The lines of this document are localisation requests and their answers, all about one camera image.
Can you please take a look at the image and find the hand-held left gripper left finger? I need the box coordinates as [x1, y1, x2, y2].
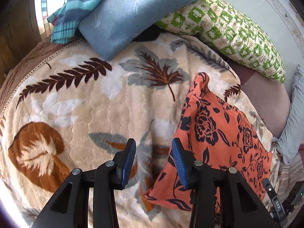
[31, 138, 137, 228]

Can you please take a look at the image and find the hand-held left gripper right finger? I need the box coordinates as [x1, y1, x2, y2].
[171, 137, 278, 228]

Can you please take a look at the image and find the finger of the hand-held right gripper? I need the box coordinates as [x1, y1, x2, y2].
[262, 178, 277, 205]

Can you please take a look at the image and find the orange floral shirt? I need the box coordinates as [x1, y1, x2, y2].
[144, 72, 272, 211]

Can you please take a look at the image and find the striped floral bedsheet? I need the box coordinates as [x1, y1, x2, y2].
[278, 152, 304, 193]

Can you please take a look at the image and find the leaf-print fleece blanket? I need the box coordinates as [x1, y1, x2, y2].
[0, 32, 278, 228]

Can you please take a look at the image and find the grey blue cloth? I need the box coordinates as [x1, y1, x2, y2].
[275, 64, 304, 164]

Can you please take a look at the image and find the mauve bedsheet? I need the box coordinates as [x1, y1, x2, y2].
[227, 60, 291, 138]

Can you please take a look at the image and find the green checked pillow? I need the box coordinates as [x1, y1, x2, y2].
[154, 0, 285, 85]

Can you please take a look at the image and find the brown quilted bedspread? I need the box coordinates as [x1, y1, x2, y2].
[0, 39, 83, 114]

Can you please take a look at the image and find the light blue pillow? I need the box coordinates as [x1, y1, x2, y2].
[77, 0, 207, 61]

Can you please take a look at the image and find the teal striped garment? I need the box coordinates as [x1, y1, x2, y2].
[47, 0, 129, 44]

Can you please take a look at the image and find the window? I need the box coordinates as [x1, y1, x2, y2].
[33, 0, 83, 38]

